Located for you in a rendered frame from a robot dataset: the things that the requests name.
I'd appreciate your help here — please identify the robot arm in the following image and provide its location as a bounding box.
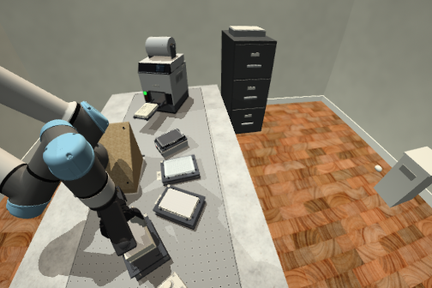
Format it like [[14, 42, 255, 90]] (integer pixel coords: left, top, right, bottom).
[[0, 66, 137, 256]]

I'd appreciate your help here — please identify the grey cylinder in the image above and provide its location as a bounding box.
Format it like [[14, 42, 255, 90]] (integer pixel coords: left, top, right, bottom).
[[145, 37, 176, 57]]

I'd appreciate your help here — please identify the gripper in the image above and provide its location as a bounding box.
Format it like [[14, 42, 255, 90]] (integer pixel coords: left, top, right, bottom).
[[90, 186, 147, 239]]

